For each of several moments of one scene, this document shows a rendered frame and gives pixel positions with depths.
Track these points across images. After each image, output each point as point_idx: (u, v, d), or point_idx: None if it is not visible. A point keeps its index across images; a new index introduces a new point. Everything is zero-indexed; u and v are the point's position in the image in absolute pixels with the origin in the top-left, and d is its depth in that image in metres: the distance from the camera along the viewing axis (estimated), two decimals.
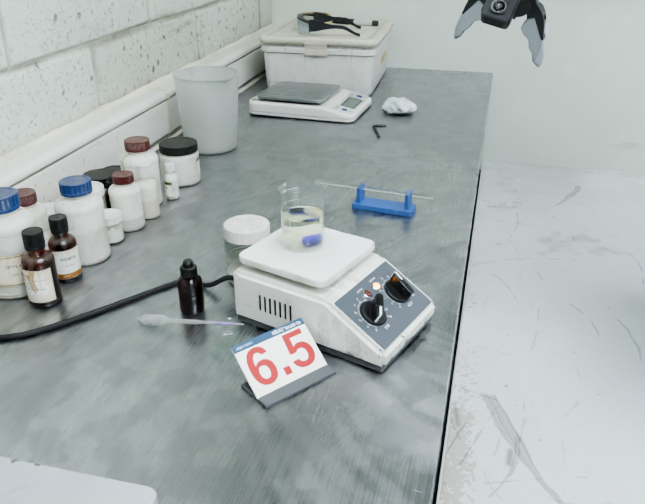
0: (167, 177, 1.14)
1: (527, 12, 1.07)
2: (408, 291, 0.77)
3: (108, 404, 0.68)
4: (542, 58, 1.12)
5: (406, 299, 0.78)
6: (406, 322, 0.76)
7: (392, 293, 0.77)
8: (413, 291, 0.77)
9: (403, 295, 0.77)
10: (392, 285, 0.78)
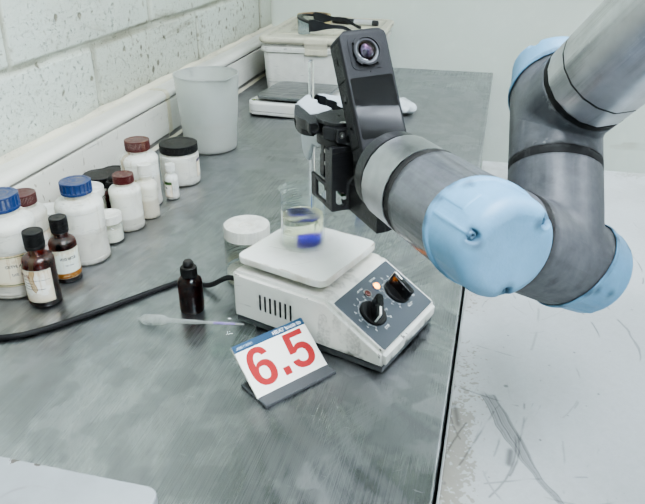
0: (167, 177, 1.14)
1: (316, 116, 0.63)
2: (408, 291, 0.77)
3: (108, 404, 0.68)
4: None
5: (406, 299, 0.78)
6: (406, 322, 0.76)
7: (392, 293, 0.77)
8: (413, 291, 0.77)
9: (403, 295, 0.77)
10: (392, 285, 0.78)
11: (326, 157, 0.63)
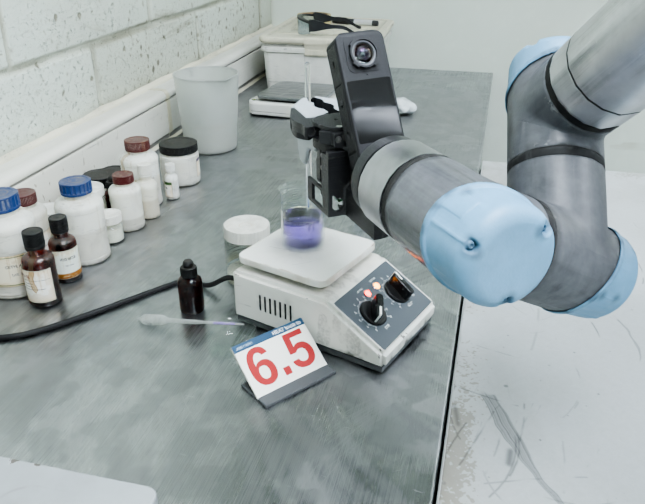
0: (167, 177, 1.14)
1: (312, 119, 0.62)
2: (408, 291, 0.77)
3: (108, 404, 0.68)
4: None
5: (406, 299, 0.78)
6: (406, 322, 0.76)
7: (392, 293, 0.77)
8: (413, 291, 0.77)
9: (403, 295, 0.77)
10: (392, 285, 0.78)
11: (322, 162, 0.61)
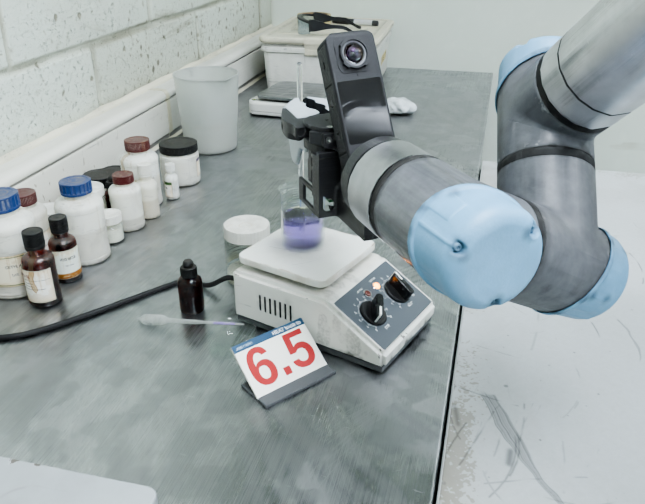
0: (167, 177, 1.14)
1: (303, 120, 0.62)
2: (408, 291, 0.77)
3: (108, 404, 0.68)
4: None
5: (406, 299, 0.78)
6: (406, 322, 0.76)
7: (392, 293, 0.77)
8: (413, 291, 0.77)
9: (403, 295, 0.77)
10: (392, 285, 0.78)
11: (313, 162, 0.61)
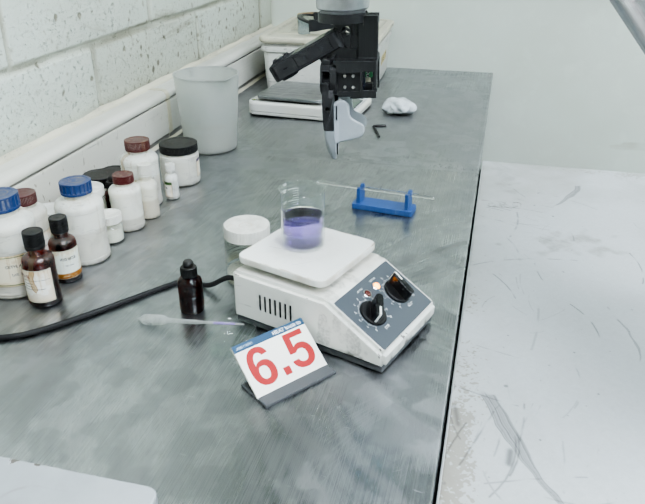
0: (167, 177, 1.14)
1: (320, 87, 0.99)
2: (408, 291, 0.77)
3: (108, 404, 0.68)
4: (330, 150, 1.04)
5: (406, 299, 0.78)
6: (406, 322, 0.76)
7: (392, 293, 0.77)
8: (413, 291, 0.77)
9: (403, 295, 0.77)
10: (392, 285, 0.78)
11: (341, 70, 0.97)
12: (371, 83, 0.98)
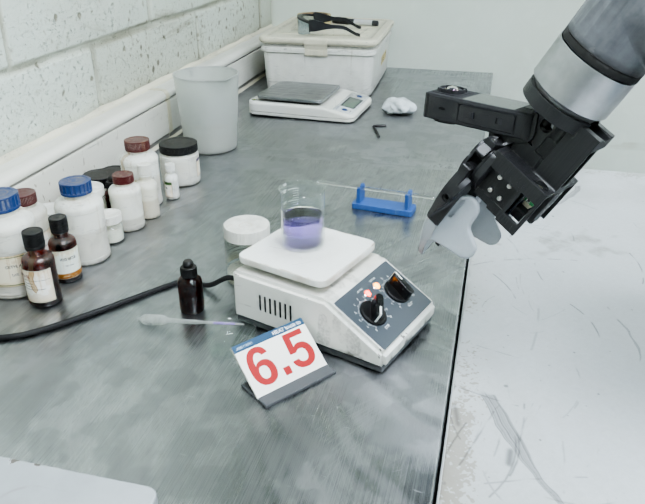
0: (167, 177, 1.14)
1: (459, 165, 0.65)
2: (408, 291, 0.77)
3: (108, 404, 0.68)
4: (419, 241, 0.71)
5: (406, 299, 0.78)
6: (406, 322, 0.76)
7: (392, 293, 0.77)
8: (413, 291, 0.77)
9: (403, 295, 0.77)
10: (392, 285, 0.78)
11: (498, 169, 0.62)
12: (523, 213, 0.63)
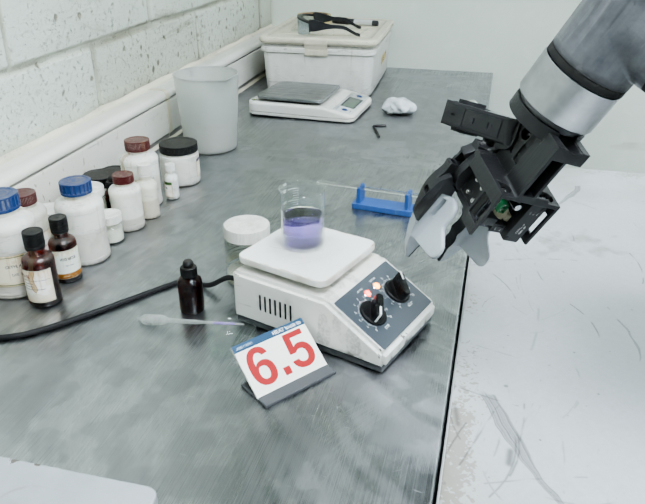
0: (167, 177, 1.14)
1: (448, 164, 0.67)
2: (403, 290, 0.77)
3: (108, 404, 0.68)
4: (405, 239, 0.73)
5: (400, 299, 0.77)
6: (406, 322, 0.76)
7: (389, 289, 0.78)
8: (408, 292, 0.77)
9: (399, 294, 0.77)
10: (393, 283, 0.79)
11: (474, 167, 0.64)
12: (486, 216, 0.63)
